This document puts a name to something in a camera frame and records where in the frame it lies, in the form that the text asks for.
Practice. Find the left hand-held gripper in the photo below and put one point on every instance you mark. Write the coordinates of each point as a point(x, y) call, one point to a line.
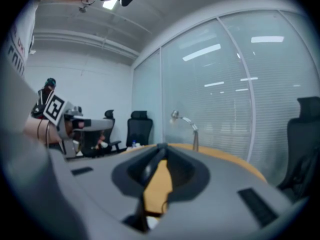
point(53, 107)

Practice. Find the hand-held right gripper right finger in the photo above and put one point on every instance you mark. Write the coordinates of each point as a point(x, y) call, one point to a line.
point(225, 196)

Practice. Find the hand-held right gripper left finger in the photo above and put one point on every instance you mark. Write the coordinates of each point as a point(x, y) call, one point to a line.
point(100, 184)

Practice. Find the silver desk lamp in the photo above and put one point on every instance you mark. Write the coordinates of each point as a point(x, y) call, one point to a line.
point(195, 139)

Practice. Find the person's left forearm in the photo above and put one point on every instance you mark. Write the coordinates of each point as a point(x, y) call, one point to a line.
point(35, 130)

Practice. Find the black mesh office chair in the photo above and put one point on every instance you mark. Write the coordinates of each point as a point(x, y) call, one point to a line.
point(302, 146)
point(140, 129)
point(110, 131)

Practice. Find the clear plastic water bottle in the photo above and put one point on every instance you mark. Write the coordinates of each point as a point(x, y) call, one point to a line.
point(134, 144)

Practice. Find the person's white printed shirt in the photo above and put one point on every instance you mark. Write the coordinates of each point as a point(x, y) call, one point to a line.
point(21, 39)

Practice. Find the ceiling light panel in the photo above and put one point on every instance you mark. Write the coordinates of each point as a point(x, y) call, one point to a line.
point(110, 4)

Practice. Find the round wooden pedestal table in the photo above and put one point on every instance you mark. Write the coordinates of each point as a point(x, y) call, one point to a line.
point(225, 156)

